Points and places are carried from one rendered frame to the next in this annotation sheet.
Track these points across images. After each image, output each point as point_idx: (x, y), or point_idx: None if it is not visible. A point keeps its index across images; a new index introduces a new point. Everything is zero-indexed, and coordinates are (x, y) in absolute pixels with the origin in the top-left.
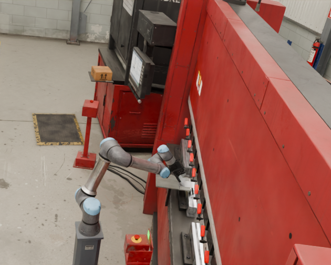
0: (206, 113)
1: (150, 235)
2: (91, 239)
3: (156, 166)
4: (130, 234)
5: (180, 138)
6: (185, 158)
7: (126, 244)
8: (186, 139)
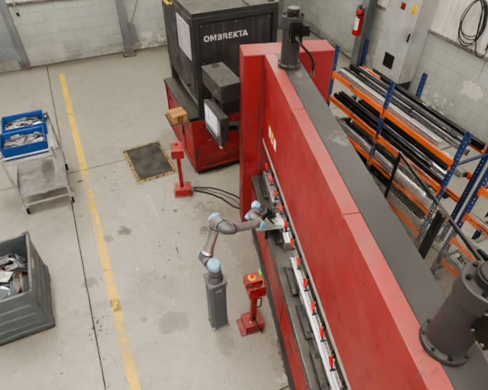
0: (286, 177)
1: (261, 273)
2: (218, 286)
3: (255, 224)
4: (245, 274)
5: (262, 169)
6: (271, 192)
7: (245, 283)
8: (270, 185)
